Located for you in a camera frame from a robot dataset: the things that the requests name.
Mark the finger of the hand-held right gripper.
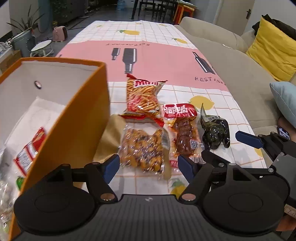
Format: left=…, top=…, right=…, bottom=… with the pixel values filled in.
left=235, top=130, right=282, bottom=161
left=201, top=150, right=232, bottom=169

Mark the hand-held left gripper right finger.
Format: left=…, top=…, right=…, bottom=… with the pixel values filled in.
left=178, top=155, right=260, bottom=202

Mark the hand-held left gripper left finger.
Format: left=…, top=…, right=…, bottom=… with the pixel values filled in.
left=39, top=154, right=121, bottom=202

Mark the dark green snack packet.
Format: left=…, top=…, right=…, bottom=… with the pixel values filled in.
left=200, top=103, right=231, bottom=151

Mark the red meat snack packet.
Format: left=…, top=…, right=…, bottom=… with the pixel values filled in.
left=162, top=103, right=205, bottom=168

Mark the tan nut snack packet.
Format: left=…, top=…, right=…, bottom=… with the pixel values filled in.
left=92, top=114, right=173, bottom=179

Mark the orange storage box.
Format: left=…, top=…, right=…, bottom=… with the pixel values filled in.
left=0, top=57, right=111, bottom=241

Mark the red stick snack bag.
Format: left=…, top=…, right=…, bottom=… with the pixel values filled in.
left=119, top=73, right=168, bottom=127

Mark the red white-label snack packet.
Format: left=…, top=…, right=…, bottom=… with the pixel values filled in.
left=13, top=127, right=47, bottom=177

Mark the clear plastic snack packet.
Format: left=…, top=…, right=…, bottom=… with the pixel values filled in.
left=0, top=148, right=15, bottom=181

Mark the clear mixed snack packet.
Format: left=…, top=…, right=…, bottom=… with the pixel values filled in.
left=0, top=181, right=15, bottom=234

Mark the smartphone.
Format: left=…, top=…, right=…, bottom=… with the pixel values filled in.
left=277, top=125, right=291, bottom=140

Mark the light blue cushion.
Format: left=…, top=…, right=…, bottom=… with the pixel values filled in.
left=269, top=82, right=296, bottom=124

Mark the beige sofa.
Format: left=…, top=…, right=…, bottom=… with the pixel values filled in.
left=174, top=16, right=296, bottom=138

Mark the yellow cushion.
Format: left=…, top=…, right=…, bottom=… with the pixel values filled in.
left=245, top=17, right=296, bottom=82

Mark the pink checked printed tablecloth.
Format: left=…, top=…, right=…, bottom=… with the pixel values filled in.
left=55, top=20, right=267, bottom=200

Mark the dark cloth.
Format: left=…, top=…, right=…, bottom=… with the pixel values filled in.
left=252, top=14, right=296, bottom=41

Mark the white round stool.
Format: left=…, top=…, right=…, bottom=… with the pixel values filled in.
left=30, top=40, right=54, bottom=58

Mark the orange stool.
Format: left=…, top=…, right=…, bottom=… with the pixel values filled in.
left=173, top=1, right=198, bottom=24

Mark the cardboard box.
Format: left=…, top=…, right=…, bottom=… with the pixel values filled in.
left=0, top=50, right=23, bottom=73

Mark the grey trash bin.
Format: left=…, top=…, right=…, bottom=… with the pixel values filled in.
left=11, top=30, right=36, bottom=57

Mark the black dining chair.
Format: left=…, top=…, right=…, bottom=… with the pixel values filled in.
left=148, top=0, right=176, bottom=22

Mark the dark grey drawer cabinet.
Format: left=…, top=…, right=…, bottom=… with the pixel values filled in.
left=50, top=0, right=86, bottom=24

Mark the dark dining table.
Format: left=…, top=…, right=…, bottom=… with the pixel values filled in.
left=131, top=0, right=178, bottom=20

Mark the long-leaf potted plant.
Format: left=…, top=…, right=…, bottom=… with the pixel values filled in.
left=6, top=5, right=46, bottom=40

